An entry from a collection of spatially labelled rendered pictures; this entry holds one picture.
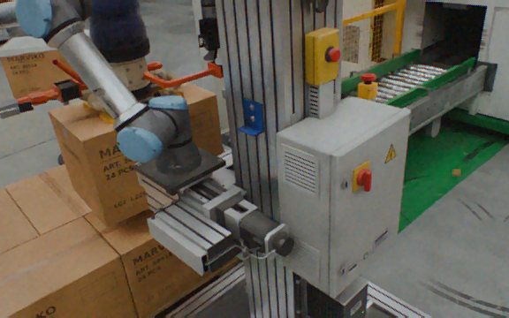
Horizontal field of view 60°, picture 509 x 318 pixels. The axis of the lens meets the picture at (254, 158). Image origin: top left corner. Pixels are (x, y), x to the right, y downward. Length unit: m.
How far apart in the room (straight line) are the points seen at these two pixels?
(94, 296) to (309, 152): 1.22
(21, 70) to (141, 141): 2.54
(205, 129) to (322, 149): 0.95
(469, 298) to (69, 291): 1.86
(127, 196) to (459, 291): 1.69
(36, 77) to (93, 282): 2.09
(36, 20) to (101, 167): 0.68
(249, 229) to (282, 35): 0.53
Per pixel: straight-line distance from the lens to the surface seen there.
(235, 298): 2.12
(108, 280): 1.99
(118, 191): 1.85
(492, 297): 2.57
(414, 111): 3.01
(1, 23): 1.66
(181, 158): 1.40
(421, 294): 2.48
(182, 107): 1.36
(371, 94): 2.17
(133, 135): 1.24
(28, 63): 3.68
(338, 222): 1.16
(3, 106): 1.79
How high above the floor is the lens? 1.74
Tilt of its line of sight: 29 degrees down
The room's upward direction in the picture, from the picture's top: 5 degrees counter-clockwise
